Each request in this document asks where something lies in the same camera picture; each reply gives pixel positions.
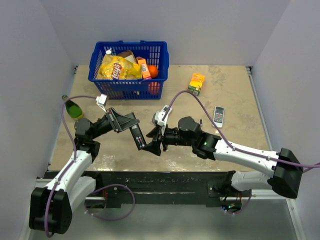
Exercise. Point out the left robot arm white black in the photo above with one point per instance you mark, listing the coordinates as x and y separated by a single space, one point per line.
52 206

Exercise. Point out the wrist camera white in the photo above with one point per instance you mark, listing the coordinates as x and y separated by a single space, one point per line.
101 101
160 120

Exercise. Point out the blue plastic shopping basket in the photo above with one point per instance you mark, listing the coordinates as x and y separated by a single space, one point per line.
154 52

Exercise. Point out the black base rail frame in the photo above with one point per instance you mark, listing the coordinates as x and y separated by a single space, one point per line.
165 188

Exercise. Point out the yellow green juice carton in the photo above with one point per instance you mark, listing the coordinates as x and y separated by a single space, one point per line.
196 83

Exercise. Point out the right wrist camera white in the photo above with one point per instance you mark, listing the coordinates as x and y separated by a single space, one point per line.
160 120

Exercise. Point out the white remote control dark keypad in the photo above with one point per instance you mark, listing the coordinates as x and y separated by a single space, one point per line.
218 116

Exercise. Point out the green glass bottle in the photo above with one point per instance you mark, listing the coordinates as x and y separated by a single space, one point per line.
73 110

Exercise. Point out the white remote control green screen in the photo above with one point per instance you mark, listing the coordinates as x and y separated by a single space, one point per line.
167 109

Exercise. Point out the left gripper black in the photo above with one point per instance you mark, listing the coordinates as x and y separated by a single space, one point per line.
120 122

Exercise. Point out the black remote control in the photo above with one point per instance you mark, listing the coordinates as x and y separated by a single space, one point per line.
138 136

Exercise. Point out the orange fruit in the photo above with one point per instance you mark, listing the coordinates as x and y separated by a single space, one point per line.
153 70

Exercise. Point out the white capped bottle in basket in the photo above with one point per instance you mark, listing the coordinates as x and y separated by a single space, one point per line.
109 51

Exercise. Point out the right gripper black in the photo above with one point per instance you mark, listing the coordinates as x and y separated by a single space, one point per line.
154 146

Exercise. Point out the brown bread loaf bag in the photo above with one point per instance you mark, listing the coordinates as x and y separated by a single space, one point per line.
128 55

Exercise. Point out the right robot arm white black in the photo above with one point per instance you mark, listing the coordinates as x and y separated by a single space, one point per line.
278 171

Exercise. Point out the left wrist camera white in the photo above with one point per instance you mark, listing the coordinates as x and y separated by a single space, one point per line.
101 101

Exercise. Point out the yellow Lays chips bag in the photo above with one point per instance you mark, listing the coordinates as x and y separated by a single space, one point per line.
118 68

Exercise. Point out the orange carton in basket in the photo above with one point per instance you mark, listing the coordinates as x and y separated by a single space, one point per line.
144 68

